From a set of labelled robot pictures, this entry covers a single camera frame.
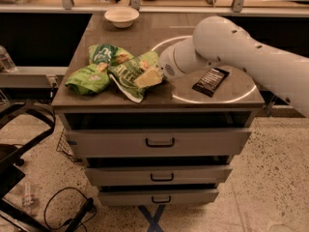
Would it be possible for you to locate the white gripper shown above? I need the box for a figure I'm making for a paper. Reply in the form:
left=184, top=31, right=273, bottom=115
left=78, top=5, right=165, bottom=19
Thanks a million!
left=134, top=45, right=181, bottom=88

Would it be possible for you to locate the green jalapeno chip bag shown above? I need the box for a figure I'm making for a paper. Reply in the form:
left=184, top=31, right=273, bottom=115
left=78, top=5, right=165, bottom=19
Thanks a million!
left=108, top=51, right=158, bottom=103

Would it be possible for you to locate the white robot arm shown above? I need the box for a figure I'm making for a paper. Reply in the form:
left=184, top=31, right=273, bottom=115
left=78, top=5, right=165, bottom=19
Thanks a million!
left=154, top=15, right=309, bottom=117

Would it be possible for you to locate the light green chip bag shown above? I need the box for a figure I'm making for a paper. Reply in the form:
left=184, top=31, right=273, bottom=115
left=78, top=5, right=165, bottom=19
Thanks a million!
left=65, top=43, right=133, bottom=96

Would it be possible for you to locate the white paper bowl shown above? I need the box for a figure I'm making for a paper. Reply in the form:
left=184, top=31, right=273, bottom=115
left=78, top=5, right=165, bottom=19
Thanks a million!
left=104, top=7, right=139, bottom=28

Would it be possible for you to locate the black snack bar wrapper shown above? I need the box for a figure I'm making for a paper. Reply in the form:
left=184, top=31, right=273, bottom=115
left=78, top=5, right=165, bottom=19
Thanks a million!
left=192, top=68, right=230, bottom=97

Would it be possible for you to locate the top grey drawer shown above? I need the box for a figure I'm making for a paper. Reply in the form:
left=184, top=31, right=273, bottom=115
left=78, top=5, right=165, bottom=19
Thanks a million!
left=66, top=128, right=251, bottom=158

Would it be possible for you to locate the grey drawer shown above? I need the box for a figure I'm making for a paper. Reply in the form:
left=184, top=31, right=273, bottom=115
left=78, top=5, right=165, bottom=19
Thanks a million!
left=85, top=165, right=232, bottom=187
left=98, top=188, right=219, bottom=206
left=66, top=128, right=251, bottom=158

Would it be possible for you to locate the grey drawer cabinet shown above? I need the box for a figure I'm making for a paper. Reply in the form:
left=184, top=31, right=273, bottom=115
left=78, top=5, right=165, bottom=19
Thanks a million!
left=51, top=13, right=266, bottom=207

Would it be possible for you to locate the middle grey drawer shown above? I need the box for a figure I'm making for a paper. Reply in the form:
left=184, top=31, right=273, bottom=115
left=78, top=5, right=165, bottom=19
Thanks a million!
left=85, top=165, right=232, bottom=187

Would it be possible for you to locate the bottom grey drawer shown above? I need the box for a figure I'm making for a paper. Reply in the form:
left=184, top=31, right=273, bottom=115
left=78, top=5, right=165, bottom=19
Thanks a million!
left=98, top=188, right=219, bottom=206

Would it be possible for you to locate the clear plastic water bottle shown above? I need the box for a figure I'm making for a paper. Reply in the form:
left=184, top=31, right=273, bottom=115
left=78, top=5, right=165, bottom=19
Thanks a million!
left=0, top=45, right=16, bottom=73

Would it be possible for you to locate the clear bottle on floor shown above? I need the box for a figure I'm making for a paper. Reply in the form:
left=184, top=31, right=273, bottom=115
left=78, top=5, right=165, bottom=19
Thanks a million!
left=22, top=182, right=36, bottom=211

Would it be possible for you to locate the wire mesh basket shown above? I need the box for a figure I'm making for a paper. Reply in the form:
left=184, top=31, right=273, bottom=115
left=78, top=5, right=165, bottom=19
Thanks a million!
left=56, top=130, right=81, bottom=163

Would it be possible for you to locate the black floor cable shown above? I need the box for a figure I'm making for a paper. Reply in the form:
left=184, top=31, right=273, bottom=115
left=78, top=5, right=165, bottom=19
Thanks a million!
left=42, top=187, right=98, bottom=232

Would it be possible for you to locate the black chair frame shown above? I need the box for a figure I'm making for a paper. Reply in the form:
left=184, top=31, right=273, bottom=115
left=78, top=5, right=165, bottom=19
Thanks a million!
left=0, top=99, right=57, bottom=232

